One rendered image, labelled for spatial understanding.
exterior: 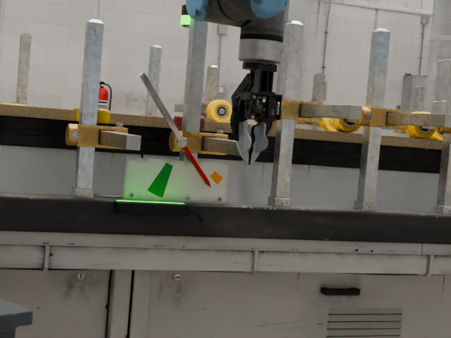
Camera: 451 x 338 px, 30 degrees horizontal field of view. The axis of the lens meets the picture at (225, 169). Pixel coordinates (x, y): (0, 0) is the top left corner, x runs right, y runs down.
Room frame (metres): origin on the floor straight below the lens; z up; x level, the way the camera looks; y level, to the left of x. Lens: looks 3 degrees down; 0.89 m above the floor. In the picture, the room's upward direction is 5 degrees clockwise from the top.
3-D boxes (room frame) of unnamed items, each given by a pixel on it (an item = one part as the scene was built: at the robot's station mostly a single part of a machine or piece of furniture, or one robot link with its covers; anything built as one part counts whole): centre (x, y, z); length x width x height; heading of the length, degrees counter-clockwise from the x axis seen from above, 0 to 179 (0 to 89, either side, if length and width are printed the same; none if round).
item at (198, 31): (2.03, 0.09, 0.94); 0.03 x 0.03 x 0.48; 21
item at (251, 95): (1.76, -0.06, 0.97); 0.09 x 0.08 x 0.12; 21
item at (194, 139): (2.04, 0.07, 0.85); 0.13 x 0.06 x 0.05; 111
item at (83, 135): (1.95, 0.30, 0.84); 0.13 x 0.06 x 0.05; 111
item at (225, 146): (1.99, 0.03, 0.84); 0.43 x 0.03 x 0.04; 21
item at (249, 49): (1.77, -0.06, 1.05); 0.10 x 0.09 x 0.05; 111
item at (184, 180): (2.00, 0.11, 0.75); 0.26 x 0.01 x 0.10; 111
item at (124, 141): (1.90, 0.27, 0.84); 0.43 x 0.03 x 0.04; 21
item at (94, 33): (1.94, 0.33, 0.87); 0.03 x 0.03 x 0.48; 21
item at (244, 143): (1.76, -0.04, 0.86); 0.06 x 0.03 x 0.09; 21
